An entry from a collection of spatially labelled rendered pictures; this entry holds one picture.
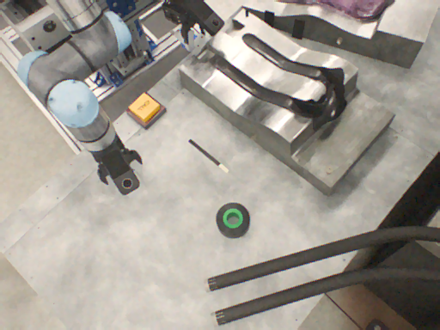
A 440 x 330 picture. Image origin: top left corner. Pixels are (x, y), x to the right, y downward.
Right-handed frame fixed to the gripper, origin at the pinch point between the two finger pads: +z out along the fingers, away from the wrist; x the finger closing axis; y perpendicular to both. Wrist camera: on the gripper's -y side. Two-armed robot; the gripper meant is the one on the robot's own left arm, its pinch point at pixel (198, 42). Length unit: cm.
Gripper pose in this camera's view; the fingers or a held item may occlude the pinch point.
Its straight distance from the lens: 126.6
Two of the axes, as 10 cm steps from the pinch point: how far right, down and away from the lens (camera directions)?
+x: -5.7, 7.6, -3.0
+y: -8.2, -5.0, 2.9
